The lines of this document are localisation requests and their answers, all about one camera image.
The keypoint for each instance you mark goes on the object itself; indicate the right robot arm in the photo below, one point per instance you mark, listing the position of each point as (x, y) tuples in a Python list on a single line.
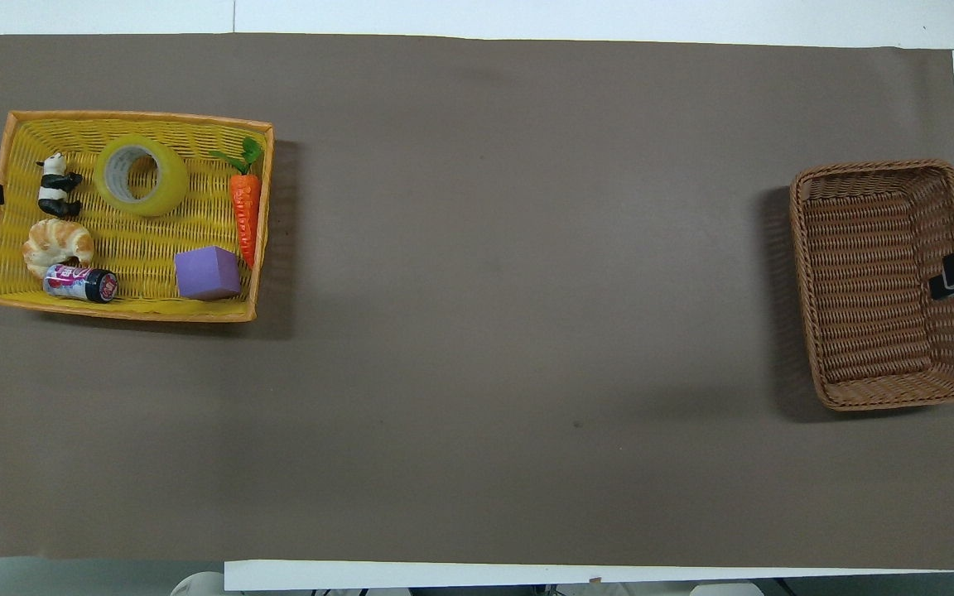
[(725, 590)]

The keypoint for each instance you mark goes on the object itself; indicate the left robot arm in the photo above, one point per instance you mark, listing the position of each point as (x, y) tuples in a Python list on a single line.
[(197, 585)]

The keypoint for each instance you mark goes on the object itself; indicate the brown wicker basket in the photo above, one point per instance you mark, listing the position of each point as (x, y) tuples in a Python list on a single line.
[(874, 306)]

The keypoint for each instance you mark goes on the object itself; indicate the croissant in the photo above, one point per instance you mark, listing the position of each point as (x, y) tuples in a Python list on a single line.
[(59, 244)]

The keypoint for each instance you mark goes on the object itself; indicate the yellow tape roll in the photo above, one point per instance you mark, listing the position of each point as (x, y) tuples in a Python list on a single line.
[(164, 189)]

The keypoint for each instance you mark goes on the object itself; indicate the small pink drink can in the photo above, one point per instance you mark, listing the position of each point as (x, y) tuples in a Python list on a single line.
[(79, 283)]

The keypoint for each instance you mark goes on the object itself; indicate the panda toy figure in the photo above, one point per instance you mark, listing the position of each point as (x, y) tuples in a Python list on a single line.
[(55, 186)]

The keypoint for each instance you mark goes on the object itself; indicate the purple foam cube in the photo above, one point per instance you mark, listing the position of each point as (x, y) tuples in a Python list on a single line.
[(207, 273)]

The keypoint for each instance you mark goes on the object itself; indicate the orange toy carrot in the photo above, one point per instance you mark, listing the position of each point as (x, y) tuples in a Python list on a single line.
[(245, 211)]

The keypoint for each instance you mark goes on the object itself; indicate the yellow wicker basket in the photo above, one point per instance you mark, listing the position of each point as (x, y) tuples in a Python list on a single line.
[(137, 248)]

